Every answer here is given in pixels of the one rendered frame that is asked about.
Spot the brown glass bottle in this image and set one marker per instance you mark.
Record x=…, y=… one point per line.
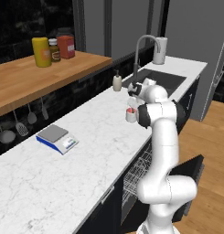
x=55, y=51

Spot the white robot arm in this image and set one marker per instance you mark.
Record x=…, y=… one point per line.
x=165, y=143

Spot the grey fridge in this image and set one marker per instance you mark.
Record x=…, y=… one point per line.
x=198, y=55

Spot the dark sink basin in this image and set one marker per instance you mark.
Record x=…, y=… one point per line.
x=171, y=79

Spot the white cup with red inside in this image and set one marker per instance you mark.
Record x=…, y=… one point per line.
x=130, y=117

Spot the black cupboard under sink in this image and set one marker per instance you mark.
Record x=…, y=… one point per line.
x=189, y=100

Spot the black cupboard door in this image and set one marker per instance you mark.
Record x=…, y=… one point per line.
x=101, y=213

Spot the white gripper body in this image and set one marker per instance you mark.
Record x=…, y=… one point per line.
x=133, y=103

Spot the grey hanging ladle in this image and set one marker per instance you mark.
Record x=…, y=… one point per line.
x=5, y=135

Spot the yellow bottle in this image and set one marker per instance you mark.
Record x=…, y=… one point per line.
x=42, y=52

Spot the white soap dispenser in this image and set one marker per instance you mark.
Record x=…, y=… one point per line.
x=117, y=82

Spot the red jar with dark lid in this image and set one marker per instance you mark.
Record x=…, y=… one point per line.
x=66, y=45

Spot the grey hanging spoon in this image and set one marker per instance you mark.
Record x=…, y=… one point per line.
x=31, y=117

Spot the grey hanging slotted spatula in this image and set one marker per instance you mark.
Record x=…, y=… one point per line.
x=20, y=128

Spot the wooden wall shelf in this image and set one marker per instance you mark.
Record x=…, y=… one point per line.
x=40, y=77

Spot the blue and grey kitchen scale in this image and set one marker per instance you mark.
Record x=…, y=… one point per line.
x=57, y=138

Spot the grey arched tap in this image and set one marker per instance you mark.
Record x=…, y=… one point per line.
x=137, y=59

